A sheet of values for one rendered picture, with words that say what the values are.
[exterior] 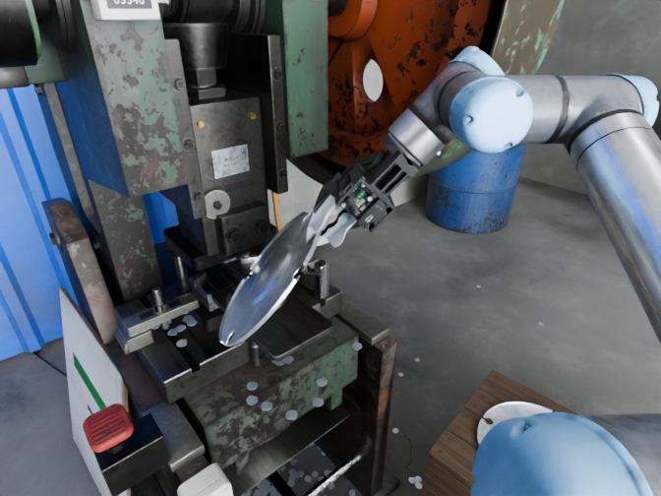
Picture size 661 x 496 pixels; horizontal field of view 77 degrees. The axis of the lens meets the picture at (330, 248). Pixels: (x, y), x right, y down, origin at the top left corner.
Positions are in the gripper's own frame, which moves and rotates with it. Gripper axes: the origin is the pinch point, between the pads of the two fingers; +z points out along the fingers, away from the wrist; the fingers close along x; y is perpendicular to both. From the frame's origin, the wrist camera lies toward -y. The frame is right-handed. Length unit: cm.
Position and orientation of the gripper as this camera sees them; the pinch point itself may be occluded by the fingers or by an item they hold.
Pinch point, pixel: (314, 236)
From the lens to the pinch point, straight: 68.9
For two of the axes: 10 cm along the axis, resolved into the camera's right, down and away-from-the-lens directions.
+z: -6.7, 6.6, 3.4
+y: 0.4, 4.9, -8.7
